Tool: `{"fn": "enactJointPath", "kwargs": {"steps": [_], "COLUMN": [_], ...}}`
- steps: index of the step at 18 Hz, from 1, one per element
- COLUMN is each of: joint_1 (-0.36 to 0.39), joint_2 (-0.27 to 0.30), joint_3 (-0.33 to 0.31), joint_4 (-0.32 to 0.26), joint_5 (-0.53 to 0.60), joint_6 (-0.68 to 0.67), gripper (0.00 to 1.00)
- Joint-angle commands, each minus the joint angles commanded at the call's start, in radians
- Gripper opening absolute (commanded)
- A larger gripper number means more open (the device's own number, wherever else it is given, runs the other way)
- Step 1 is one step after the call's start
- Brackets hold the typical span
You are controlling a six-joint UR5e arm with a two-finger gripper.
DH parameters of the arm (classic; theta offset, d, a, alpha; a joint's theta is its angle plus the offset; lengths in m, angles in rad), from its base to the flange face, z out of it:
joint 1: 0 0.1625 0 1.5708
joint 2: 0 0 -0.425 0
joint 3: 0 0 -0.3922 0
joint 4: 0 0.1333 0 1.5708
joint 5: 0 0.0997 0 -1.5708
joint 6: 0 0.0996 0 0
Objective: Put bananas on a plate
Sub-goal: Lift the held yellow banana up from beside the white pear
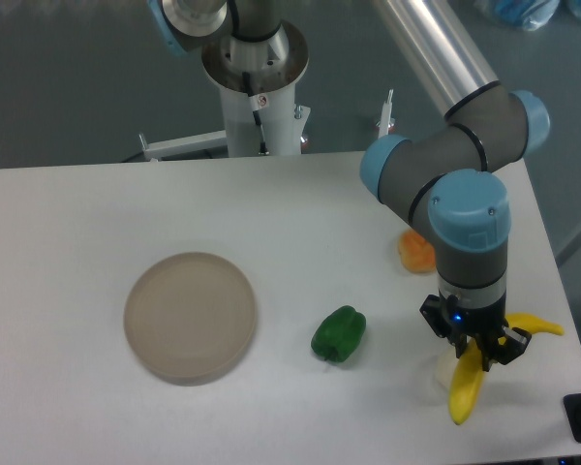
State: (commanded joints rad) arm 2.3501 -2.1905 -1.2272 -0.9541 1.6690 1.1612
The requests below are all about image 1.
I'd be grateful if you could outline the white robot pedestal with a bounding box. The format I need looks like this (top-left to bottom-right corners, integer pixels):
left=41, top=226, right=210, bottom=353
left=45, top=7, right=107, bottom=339
left=139, top=20, right=311, bottom=160

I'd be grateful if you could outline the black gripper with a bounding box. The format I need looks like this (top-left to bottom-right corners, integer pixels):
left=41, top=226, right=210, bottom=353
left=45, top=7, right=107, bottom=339
left=419, top=294, right=532, bottom=372

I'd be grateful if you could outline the yellow banana bunch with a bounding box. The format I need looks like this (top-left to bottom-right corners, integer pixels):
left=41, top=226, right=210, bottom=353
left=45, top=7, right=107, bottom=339
left=448, top=313, right=565, bottom=425

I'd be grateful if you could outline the blue plastic bag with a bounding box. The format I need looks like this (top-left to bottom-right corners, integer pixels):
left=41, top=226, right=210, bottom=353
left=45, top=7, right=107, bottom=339
left=474, top=0, right=581, bottom=32

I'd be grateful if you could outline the white metal support bracket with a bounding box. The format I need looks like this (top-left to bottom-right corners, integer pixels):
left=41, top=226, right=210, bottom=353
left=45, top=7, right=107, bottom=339
left=377, top=89, right=395, bottom=139

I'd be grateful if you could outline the green bell pepper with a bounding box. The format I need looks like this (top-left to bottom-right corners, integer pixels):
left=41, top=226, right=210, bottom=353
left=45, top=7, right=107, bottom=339
left=311, top=305, right=366, bottom=363

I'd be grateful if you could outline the orange fruit piece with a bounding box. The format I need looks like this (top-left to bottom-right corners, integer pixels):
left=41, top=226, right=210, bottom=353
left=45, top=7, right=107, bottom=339
left=397, top=229, right=436, bottom=274

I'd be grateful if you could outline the black cable on pedestal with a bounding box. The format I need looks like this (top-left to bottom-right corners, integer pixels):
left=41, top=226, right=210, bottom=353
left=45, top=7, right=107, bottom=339
left=241, top=71, right=271, bottom=156

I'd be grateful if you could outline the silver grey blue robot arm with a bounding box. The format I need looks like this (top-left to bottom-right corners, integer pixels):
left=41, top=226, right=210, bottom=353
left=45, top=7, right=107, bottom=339
left=149, top=1, right=550, bottom=370

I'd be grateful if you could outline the beige round plate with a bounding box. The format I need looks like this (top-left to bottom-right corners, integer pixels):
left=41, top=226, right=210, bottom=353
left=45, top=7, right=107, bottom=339
left=123, top=252, right=258, bottom=386

